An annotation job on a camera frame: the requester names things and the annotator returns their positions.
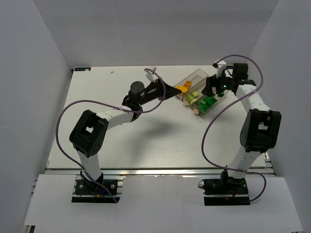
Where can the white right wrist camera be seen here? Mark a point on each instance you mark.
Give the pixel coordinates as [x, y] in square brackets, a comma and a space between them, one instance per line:
[220, 66]

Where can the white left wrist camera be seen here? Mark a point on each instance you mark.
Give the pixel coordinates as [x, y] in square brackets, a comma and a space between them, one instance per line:
[150, 73]

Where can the clear three-compartment plastic container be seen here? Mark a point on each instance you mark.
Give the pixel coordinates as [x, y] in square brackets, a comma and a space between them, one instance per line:
[198, 79]

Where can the light green lego brick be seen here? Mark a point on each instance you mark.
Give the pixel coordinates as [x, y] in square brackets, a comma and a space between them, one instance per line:
[189, 97]

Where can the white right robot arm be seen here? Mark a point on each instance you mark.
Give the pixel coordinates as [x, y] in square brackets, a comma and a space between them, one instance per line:
[260, 128]

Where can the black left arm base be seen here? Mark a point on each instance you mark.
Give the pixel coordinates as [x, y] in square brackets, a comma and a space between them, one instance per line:
[85, 193]

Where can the lime square lego brick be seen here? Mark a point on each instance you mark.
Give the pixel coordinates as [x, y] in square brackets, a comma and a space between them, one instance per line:
[196, 94]

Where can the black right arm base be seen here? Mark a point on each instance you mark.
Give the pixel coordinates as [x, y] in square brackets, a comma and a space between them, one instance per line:
[218, 194]

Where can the aluminium front rail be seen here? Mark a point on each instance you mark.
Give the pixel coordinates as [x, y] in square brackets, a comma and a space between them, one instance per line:
[123, 172]

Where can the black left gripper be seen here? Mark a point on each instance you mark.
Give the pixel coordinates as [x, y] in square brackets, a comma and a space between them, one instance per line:
[157, 88]

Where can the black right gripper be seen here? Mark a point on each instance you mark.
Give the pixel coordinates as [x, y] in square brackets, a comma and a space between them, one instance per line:
[213, 82]

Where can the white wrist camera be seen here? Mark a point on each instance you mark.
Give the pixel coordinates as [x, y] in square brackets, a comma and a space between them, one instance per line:
[150, 73]
[220, 66]

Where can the green curved lego brick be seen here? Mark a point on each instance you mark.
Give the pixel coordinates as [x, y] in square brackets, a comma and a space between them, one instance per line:
[205, 104]

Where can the orange rounded lego brick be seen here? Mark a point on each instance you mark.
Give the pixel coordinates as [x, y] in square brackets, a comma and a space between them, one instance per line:
[183, 89]

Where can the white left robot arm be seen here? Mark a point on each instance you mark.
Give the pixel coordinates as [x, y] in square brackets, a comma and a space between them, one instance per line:
[88, 134]

